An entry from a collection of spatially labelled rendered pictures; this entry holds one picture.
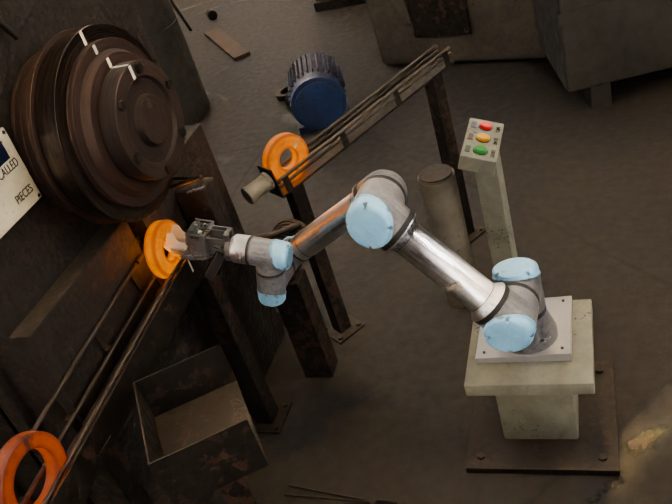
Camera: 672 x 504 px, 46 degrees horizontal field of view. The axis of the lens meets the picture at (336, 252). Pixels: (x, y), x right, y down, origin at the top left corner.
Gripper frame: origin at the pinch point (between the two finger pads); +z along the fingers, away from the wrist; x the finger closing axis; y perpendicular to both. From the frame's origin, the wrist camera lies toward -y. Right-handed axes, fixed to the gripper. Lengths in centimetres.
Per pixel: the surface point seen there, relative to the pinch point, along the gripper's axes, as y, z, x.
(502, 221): -23, -86, -63
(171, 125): 31.7, -3.9, -7.6
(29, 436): 2, -2, 67
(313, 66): -51, 23, -218
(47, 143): 41.2, 10.7, 21.3
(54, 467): -8, -4, 66
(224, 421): -8, -34, 47
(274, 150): 3.7, -16.0, -46.1
